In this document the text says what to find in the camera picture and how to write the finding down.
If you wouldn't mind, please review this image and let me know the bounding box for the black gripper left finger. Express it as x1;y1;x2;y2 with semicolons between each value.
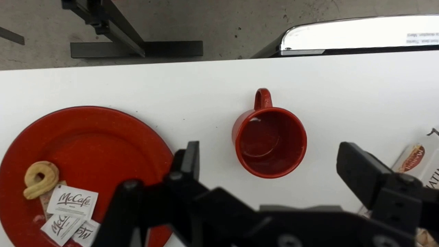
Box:
170;140;201;185

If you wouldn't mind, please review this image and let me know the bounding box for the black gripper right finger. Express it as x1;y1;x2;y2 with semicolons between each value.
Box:
336;140;423;217

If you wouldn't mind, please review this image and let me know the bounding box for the red ceramic cup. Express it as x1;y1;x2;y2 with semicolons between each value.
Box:
230;87;308;180

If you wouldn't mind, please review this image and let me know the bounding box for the red round plate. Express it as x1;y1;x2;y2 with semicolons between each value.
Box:
0;106;175;247

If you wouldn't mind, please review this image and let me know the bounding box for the black metal work table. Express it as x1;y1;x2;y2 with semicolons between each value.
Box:
60;0;204;61

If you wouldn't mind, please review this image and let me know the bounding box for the large white McCafe sugar packet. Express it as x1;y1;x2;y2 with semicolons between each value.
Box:
46;184;100;220

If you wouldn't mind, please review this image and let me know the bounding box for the white printed coffee bag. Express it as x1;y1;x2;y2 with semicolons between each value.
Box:
390;126;439;190

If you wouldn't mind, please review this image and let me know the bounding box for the pretzel shaped cookie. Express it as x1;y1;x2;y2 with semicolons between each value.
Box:
21;159;60;202

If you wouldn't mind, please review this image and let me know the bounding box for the glossy white panel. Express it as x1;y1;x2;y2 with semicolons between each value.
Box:
252;14;439;59

